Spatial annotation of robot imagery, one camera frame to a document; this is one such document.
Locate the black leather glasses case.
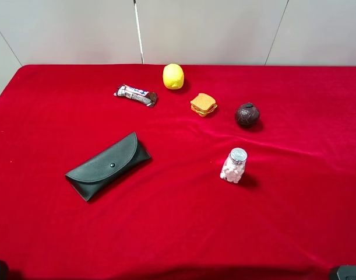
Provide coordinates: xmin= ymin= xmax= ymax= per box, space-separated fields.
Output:
xmin=65 ymin=132 xmax=151 ymax=201

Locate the chocolate bar in wrapper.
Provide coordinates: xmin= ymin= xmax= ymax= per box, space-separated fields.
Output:
xmin=114 ymin=84 xmax=158 ymax=107

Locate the toy sandwich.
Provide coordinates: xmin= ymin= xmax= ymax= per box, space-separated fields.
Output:
xmin=191 ymin=93 xmax=217 ymax=117

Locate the red velvet table cloth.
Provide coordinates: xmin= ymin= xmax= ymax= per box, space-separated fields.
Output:
xmin=0 ymin=64 xmax=356 ymax=279

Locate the dark brown round ball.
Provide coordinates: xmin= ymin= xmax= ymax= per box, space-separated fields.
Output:
xmin=235 ymin=102 xmax=260 ymax=127

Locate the black device bottom right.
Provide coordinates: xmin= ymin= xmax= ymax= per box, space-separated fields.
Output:
xmin=329 ymin=265 xmax=356 ymax=280

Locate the white vertical pole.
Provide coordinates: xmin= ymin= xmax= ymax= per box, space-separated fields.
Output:
xmin=133 ymin=0 xmax=144 ymax=64

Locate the yellow lemon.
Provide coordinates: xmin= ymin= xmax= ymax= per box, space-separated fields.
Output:
xmin=163 ymin=64 xmax=184 ymax=90

